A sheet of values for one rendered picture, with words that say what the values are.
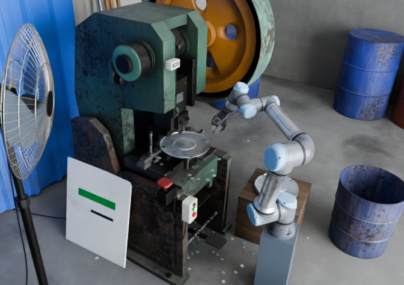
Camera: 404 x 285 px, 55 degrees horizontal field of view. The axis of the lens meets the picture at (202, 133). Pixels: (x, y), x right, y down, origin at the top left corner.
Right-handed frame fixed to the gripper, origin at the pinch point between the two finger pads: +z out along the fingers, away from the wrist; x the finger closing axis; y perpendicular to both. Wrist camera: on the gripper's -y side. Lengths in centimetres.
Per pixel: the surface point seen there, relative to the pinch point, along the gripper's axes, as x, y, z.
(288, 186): -55, 39, 27
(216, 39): 33, 27, -34
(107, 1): 131, 51, 6
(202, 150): -1.7, -9.6, 7.2
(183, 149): 6.7, -15.5, 10.8
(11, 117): 41, -104, -33
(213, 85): 20.3, 23.4, -10.2
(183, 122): 15.0, -11.7, -1.9
